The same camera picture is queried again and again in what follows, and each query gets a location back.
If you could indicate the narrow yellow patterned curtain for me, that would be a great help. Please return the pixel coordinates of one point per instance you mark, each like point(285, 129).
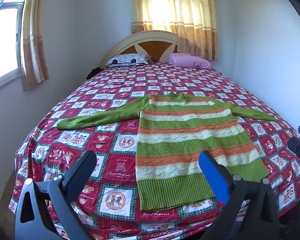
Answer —
point(33, 37)

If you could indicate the metal framed window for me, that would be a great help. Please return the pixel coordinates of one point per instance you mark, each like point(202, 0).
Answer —
point(3, 42)

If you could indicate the red printed patchwork bedspread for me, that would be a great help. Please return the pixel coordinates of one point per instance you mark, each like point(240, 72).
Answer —
point(110, 100)

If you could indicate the pink pillow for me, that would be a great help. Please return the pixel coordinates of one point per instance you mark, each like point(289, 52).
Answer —
point(188, 61)

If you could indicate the black bag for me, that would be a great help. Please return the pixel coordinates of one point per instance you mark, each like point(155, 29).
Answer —
point(93, 72)

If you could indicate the white patterned pillow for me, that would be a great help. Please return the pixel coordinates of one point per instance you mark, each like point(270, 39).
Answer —
point(128, 60)

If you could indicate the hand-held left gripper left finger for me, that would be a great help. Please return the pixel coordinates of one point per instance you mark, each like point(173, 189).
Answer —
point(86, 161)

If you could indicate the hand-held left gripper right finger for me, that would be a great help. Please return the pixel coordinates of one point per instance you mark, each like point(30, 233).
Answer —
point(211, 173)

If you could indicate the wide yellow patterned curtain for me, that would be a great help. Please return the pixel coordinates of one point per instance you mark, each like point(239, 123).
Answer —
point(175, 12)

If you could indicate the cream and wood headboard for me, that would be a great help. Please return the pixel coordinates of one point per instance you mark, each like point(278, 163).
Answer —
point(145, 42)

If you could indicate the green orange striped knit sweater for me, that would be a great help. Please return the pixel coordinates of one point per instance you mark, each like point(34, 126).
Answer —
point(180, 140)

